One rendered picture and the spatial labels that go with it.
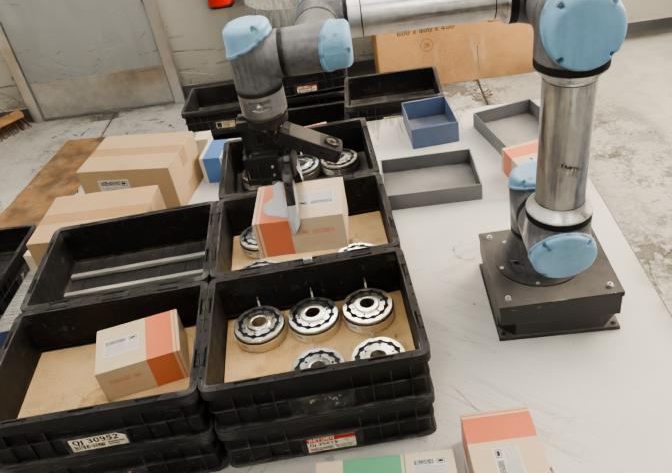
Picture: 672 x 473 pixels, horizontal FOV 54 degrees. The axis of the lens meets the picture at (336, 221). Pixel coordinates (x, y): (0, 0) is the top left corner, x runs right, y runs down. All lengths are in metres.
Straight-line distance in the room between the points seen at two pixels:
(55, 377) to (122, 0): 3.31
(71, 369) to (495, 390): 0.85
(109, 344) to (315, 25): 0.72
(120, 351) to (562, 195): 0.86
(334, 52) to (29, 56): 3.94
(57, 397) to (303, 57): 0.82
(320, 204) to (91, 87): 3.72
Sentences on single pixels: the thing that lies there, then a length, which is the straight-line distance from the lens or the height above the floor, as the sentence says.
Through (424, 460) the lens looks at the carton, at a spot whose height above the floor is 0.76.
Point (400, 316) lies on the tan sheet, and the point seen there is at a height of 0.83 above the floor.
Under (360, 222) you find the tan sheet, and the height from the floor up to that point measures 0.83.
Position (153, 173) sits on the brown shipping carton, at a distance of 2.00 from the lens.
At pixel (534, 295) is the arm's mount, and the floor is 0.80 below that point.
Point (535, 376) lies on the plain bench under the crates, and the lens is 1.40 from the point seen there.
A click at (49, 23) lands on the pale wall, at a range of 4.70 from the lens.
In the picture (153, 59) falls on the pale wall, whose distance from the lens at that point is 4.57.
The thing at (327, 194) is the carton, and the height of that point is 1.12.
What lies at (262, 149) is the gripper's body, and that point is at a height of 1.24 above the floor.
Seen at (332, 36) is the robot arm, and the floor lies 1.42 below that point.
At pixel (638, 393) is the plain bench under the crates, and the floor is 0.70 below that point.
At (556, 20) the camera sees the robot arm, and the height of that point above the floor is 1.41.
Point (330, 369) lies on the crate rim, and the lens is 1.12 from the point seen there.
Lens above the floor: 1.76
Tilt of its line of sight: 35 degrees down
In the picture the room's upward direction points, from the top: 11 degrees counter-clockwise
